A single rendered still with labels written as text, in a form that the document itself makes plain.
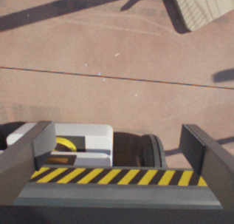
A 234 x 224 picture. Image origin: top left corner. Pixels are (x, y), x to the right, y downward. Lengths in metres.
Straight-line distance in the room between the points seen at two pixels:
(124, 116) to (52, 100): 0.23
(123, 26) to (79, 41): 0.13
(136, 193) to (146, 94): 0.33
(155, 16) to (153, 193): 0.43
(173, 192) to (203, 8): 0.45
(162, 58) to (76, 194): 0.41
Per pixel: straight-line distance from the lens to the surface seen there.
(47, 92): 0.55
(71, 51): 0.52
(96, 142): 0.43
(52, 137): 0.16
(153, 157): 0.43
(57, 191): 0.26
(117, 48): 0.50
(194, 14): 0.53
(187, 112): 0.57
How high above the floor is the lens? 0.50
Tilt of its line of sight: 73 degrees down
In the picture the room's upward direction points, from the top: 180 degrees clockwise
